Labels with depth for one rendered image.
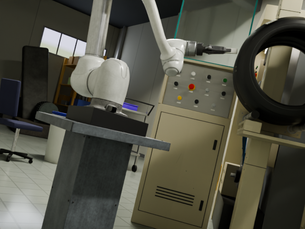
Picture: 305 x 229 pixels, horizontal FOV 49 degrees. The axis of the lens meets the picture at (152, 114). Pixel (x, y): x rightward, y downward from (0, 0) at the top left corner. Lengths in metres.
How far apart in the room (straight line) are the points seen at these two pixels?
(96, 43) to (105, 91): 0.33
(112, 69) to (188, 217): 1.33
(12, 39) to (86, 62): 8.33
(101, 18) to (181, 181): 1.29
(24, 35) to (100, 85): 8.59
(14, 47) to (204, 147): 8.15
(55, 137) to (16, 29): 6.02
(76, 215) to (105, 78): 0.63
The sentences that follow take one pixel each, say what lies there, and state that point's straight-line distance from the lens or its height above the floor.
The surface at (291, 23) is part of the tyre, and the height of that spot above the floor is 1.42.
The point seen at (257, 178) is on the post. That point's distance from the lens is 2.29.
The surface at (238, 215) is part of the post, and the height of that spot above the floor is 0.29.
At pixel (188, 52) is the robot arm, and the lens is 2.03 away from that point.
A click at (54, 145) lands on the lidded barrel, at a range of 4.50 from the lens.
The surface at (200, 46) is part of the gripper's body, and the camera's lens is 2.03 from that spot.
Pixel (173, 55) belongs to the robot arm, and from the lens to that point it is 1.88.
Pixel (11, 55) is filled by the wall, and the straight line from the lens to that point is 10.04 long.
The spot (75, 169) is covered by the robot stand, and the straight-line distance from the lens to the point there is 1.55.
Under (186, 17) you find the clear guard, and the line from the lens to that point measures 2.70.
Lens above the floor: 0.69
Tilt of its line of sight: 3 degrees up
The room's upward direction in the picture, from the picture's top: 13 degrees clockwise
